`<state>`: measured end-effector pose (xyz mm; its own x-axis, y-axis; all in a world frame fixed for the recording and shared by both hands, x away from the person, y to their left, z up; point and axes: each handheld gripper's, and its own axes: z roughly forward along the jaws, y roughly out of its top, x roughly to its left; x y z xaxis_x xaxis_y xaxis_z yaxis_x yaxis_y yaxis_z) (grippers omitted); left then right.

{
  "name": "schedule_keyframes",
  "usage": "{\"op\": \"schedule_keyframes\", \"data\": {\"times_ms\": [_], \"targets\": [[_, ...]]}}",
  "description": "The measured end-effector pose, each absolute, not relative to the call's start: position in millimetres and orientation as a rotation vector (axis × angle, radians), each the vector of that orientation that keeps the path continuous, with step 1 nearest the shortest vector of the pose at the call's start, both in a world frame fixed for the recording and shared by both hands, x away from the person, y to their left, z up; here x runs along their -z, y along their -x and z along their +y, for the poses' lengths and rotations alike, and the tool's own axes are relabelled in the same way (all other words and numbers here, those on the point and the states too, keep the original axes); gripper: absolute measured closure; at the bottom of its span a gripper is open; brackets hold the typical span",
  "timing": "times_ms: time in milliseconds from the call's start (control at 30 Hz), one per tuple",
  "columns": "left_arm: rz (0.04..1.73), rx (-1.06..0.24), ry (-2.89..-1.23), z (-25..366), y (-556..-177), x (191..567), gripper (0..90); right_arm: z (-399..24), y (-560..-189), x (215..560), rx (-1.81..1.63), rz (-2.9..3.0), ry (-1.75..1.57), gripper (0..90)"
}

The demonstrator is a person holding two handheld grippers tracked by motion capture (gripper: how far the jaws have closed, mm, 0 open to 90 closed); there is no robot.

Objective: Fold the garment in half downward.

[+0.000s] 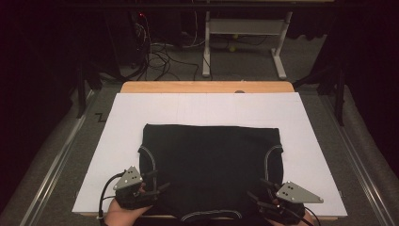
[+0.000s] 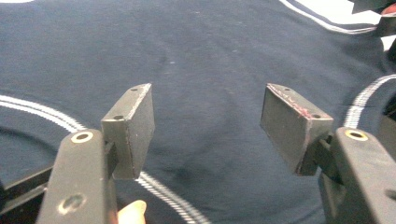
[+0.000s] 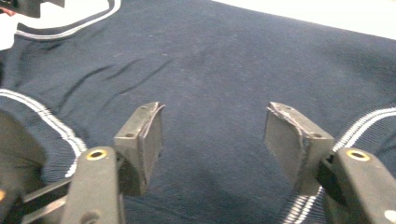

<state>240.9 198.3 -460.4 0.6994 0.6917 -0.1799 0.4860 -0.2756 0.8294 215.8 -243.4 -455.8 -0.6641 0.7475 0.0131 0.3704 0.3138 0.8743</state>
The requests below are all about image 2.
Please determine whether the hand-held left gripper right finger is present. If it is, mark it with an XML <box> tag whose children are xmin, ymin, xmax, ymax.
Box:
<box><xmin>260</xmin><ymin>82</ymin><xmax>396</xmax><ymax>224</ymax></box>

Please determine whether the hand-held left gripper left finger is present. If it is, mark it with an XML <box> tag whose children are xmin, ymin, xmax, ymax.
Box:
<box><xmin>35</xmin><ymin>82</ymin><xmax>156</xmax><ymax>224</ymax></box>

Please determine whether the black knit vest grey trim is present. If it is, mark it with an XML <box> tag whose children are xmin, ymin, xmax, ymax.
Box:
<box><xmin>0</xmin><ymin>0</ymin><xmax>396</xmax><ymax>224</ymax></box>

